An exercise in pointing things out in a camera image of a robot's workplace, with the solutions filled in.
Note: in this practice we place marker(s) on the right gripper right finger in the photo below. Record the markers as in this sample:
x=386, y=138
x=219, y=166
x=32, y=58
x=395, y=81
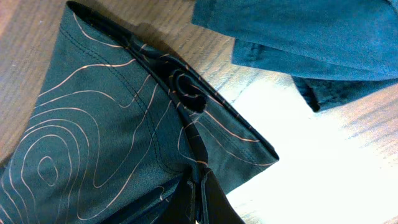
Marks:
x=216, y=208

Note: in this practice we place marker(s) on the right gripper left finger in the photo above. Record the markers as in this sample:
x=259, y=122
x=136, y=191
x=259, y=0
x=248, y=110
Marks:
x=181, y=208

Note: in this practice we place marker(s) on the black orange patterned jersey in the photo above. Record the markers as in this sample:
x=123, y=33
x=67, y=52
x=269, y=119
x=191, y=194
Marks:
x=116, y=126

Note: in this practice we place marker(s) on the navy blue t-shirt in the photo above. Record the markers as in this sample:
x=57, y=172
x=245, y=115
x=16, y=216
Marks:
x=337, y=51

